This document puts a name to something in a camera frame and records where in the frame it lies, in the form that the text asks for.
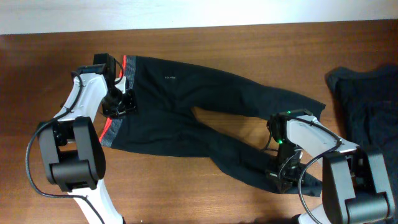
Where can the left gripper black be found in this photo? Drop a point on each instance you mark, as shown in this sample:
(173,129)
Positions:
(130,106)

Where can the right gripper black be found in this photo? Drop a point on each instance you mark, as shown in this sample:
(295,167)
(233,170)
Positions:
(278,177)

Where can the black leggings red waistband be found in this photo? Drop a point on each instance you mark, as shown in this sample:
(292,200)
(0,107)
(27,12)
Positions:
(164,125)

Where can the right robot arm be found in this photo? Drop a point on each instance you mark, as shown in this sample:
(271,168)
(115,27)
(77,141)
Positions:
(355,182)

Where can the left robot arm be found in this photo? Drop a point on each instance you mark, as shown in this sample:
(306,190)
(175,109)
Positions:
(73,157)

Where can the dark clothes pile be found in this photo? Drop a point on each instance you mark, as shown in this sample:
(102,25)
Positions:
(369,104)

